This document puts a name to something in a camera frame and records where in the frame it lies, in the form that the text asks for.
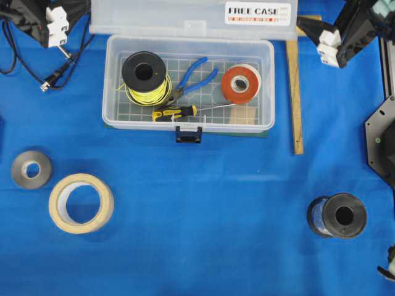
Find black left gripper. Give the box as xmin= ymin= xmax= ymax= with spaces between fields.
xmin=1 ymin=0 xmax=91 ymax=48

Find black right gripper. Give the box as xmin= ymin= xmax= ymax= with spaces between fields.
xmin=297 ymin=1 xmax=389 ymax=68

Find clear plastic tool box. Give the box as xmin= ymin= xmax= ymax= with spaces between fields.
xmin=88 ymin=0 xmax=299 ymax=144

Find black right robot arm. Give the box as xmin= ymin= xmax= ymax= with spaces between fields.
xmin=297 ymin=1 xmax=394 ymax=187

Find orange soldering iron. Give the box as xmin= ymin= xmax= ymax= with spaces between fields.
xmin=57 ymin=46 xmax=72 ymax=59

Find wooden mallet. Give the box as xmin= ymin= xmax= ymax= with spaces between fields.
xmin=285 ymin=14 xmax=322 ymax=155

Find red tape roll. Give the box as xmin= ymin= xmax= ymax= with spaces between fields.
xmin=221 ymin=64 xmax=262 ymax=104

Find small wooden block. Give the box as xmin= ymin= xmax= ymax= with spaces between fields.
xmin=229 ymin=106 xmax=257 ymax=125

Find grey tape roll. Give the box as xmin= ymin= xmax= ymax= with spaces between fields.
xmin=12 ymin=150 xmax=52 ymax=189

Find yellow black screwdriver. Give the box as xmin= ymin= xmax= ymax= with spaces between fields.
xmin=152 ymin=104 xmax=236 ymax=122

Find beige masking tape roll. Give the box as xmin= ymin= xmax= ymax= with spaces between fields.
xmin=48 ymin=173 xmax=115 ymax=234

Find blue cloth mat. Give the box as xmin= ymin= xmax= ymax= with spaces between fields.
xmin=1 ymin=35 xmax=394 ymax=295

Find black clip object at edge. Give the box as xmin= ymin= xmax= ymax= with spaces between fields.
xmin=376 ymin=243 xmax=395 ymax=281

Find black soldering iron cable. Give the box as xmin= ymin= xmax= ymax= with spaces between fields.
xmin=0 ymin=12 xmax=96 ymax=93

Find black spool yellow wire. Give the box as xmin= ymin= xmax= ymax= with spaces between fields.
xmin=115 ymin=51 xmax=173 ymax=107

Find blue handled pliers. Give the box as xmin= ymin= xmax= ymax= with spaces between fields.
xmin=160 ymin=56 xmax=219 ymax=107

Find black spool blue wire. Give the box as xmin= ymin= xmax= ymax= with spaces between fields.
xmin=306 ymin=192 xmax=368 ymax=239

